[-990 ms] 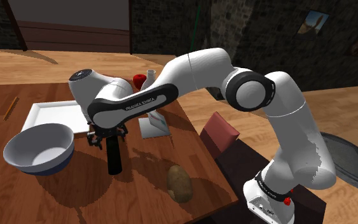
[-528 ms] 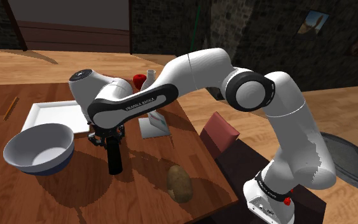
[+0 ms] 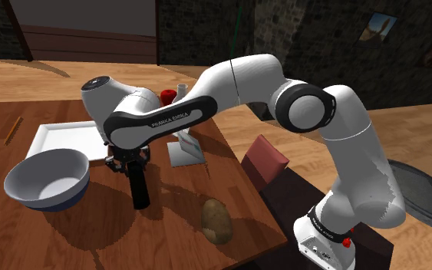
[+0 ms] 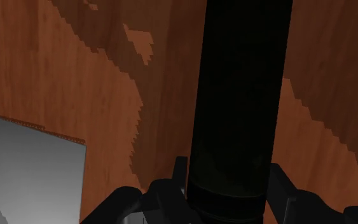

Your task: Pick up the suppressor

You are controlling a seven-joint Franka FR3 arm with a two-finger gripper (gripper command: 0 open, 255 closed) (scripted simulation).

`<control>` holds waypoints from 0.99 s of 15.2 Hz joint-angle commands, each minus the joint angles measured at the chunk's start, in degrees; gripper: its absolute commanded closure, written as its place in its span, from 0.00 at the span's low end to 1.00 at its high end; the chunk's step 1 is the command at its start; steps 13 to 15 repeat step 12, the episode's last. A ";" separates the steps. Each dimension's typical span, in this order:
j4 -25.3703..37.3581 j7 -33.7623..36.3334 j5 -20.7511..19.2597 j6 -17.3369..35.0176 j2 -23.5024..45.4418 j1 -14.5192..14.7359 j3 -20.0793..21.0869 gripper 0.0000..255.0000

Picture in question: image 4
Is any tall black cylinder bottle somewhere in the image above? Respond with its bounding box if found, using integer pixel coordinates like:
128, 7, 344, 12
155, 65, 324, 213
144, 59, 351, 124
186, 0, 294, 224

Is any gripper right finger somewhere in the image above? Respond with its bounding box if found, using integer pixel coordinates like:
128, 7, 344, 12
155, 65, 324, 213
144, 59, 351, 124
266, 163, 358, 224

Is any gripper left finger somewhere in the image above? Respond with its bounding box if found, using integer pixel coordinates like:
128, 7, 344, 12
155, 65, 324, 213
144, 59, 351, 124
79, 156, 202, 224

